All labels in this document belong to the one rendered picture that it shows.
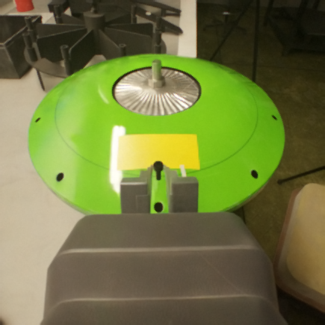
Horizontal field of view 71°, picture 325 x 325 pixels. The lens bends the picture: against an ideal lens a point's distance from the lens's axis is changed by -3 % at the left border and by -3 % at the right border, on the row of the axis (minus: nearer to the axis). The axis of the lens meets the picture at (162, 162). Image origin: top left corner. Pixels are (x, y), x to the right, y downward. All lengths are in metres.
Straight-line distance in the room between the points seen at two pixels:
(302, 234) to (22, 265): 0.68
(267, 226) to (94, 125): 1.34
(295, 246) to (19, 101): 0.81
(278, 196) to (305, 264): 0.93
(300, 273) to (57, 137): 0.65
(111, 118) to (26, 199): 0.24
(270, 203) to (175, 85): 1.37
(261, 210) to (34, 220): 1.32
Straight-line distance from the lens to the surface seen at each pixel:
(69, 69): 0.55
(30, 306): 0.37
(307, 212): 0.84
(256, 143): 0.26
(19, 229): 0.42
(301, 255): 0.76
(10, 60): 0.74
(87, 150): 0.24
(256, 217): 1.51
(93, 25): 0.66
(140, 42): 0.63
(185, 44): 0.86
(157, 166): 0.16
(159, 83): 0.28
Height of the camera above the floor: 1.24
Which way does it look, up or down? 50 degrees down
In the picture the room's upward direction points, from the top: 1 degrees clockwise
